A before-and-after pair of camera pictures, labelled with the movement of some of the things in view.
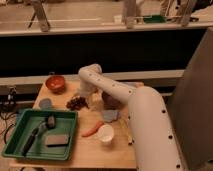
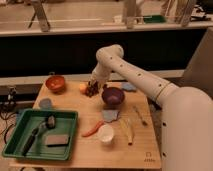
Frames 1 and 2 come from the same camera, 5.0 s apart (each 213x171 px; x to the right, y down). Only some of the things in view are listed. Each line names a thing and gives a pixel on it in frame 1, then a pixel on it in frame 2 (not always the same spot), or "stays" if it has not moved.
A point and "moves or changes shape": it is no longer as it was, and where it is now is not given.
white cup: (106, 132) stays
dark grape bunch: (77, 103) moves or changes shape
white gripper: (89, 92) -> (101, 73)
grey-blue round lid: (45, 103) stays
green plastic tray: (42, 134) stays
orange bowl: (55, 83) stays
